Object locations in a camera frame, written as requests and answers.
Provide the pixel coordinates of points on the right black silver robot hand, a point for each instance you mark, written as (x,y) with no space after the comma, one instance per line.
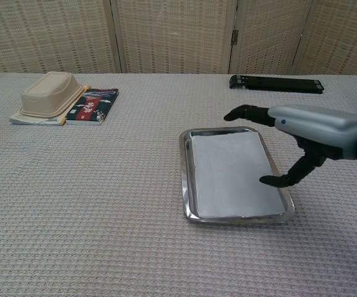
(317,127)

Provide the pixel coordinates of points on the stainless steel tray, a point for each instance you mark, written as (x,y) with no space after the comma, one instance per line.
(187,173)

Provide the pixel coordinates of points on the black folding stand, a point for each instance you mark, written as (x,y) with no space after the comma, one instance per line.
(277,84)

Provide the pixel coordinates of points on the woven bamboo screen panel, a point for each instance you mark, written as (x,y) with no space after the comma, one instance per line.
(342,34)
(175,34)
(48,34)
(268,34)

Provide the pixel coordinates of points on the brass screen hinge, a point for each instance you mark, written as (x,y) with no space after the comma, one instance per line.
(234,36)

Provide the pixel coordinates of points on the white waffle weave tablecloth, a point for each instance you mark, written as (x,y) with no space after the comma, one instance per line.
(104,201)

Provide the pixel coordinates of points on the dark patterned Japanese book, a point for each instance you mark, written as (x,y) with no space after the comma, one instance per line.
(91,106)

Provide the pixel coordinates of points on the beige plastic food container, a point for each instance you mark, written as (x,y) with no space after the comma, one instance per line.
(49,92)

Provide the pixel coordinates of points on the white book with yellow spine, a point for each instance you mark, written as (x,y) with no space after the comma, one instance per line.
(26,120)

